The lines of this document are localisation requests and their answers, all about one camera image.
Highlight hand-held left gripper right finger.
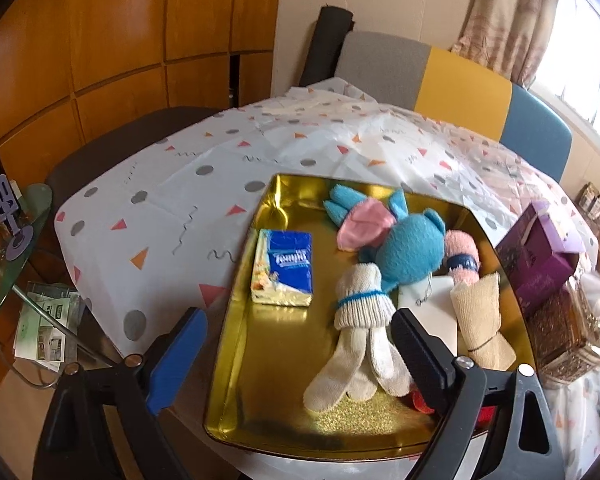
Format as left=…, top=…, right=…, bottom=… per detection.
left=390, top=307, right=566, bottom=480

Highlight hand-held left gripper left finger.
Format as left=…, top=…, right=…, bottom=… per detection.
left=32, top=307, right=208, bottom=480

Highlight red socks pair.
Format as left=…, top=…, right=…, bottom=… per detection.
left=410, top=390, right=496, bottom=426

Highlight white wet wipes packet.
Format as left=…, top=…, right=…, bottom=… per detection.
left=397, top=275, right=460, bottom=351

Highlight cream socks pair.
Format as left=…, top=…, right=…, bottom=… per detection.
left=450, top=272, right=517, bottom=372

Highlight grey socks with blue band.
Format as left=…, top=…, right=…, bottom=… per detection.
left=303, top=262, right=413, bottom=411

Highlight gold embossed tin tray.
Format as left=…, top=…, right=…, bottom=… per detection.
left=202, top=173, right=538, bottom=463

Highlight blue plush toy pink ears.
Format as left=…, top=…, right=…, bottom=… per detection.
left=323, top=184, right=448, bottom=293

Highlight pink socks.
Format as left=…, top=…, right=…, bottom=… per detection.
left=444, top=230, right=481, bottom=286

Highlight blue tissue packet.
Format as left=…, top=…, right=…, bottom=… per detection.
left=250, top=229, right=315, bottom=307

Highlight printed paper leaflets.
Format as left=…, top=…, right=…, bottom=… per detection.
left=14, top=282, right=83, bottom=363

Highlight purple box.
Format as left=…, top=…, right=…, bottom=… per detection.
left=495, top=200, right=586, bottom=318

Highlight ornate bronze box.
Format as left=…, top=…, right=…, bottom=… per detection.
left=527, top=275, right=600, bottom=391

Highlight white patterned tablecloth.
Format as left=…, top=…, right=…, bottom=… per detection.
left=54, top=77, right=600, bottom=480

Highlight glass side table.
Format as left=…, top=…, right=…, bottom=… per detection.
left=0, top=182, right=126, bottom=391

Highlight cluster of small cartons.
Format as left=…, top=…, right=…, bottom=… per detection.
left=577, top=182, right=600, bottom=231

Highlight purple spatula ornament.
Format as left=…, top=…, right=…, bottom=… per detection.
left=0, top=174, right=35, bottom=261

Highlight grey yellow blue chair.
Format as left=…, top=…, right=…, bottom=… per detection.
left=337, top=30, right=573, bottom=183

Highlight black rolled mat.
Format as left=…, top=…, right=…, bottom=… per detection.
left=300, top=6, right=356, bottom=87

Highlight wooden panelled wardrobe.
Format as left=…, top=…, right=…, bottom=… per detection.
left=0, top=0, right=283, bottom=281

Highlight window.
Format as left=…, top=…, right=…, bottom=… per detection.
left=530, top=0, right=600, bottom=146

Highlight beige patterned curtain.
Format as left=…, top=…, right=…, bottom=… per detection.
left=452, top=0, right=563, bottom=88

